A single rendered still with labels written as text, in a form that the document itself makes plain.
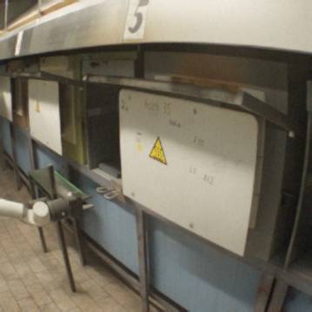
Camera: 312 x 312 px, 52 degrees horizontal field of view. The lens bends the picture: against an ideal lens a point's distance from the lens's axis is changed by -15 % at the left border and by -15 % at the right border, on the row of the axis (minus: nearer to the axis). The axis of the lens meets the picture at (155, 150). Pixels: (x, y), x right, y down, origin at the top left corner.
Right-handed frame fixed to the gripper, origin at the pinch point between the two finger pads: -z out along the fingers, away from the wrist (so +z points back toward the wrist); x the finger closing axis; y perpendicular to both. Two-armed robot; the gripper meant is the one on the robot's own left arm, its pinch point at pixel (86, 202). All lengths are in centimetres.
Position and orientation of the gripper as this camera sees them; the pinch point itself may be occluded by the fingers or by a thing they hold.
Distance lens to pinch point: 153.4
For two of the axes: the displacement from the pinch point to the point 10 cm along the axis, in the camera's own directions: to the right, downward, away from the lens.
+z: -8.0, 2.0, -5.7
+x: -0.2, -9.5, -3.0
